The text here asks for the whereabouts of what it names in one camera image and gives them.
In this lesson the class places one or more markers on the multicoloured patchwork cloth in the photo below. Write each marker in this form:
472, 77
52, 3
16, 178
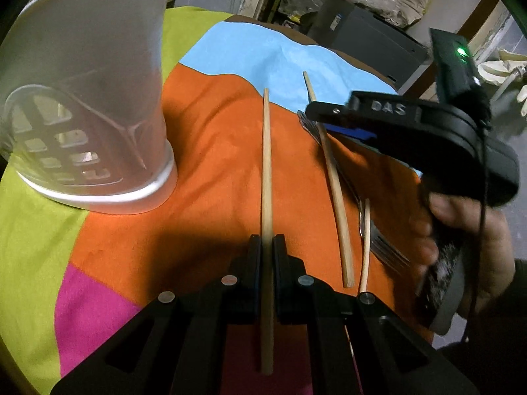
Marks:
206, 140

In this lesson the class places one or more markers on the wooden chopstick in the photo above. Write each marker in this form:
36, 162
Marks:
364, 247
333, 181
267, 173

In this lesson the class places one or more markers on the person's right hand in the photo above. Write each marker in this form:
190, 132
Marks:
473, 230

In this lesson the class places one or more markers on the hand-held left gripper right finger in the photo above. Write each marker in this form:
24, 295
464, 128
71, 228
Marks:
280, 263

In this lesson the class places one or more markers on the person's right forearm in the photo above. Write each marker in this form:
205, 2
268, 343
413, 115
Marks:
494, 337

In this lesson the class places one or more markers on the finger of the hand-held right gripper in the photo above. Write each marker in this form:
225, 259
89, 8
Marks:
362, 109
354, 131

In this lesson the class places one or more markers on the hanging white cloth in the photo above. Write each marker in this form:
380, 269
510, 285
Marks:
500, 70

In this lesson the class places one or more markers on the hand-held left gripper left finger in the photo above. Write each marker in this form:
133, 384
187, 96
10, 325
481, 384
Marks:
255, 263

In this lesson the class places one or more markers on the metal fork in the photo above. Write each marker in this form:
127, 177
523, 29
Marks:
383, 247

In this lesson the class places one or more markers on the white plastic utensil holder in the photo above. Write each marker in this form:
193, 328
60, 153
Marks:
90, 90

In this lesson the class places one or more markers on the dark grey box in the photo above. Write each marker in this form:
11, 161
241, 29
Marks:
370, 33

